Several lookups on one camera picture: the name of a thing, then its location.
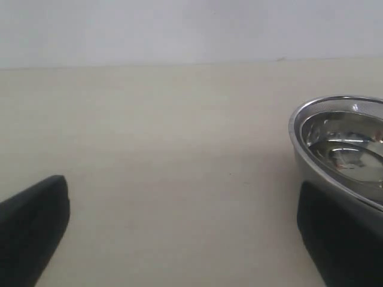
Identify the steel mesh strainer basket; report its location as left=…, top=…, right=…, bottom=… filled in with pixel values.
left=288, top=95, right=382, bottom=211

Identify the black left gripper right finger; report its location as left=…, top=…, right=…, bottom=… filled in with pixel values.
left=297, top=182, right=382, bottom=286

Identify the small stainless steel bowl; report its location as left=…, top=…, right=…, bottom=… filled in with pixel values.
left=299, top=111, right=382, bottom=204

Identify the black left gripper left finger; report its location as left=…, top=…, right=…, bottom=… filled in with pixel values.
left=1, top=175, right=70, bottom=286

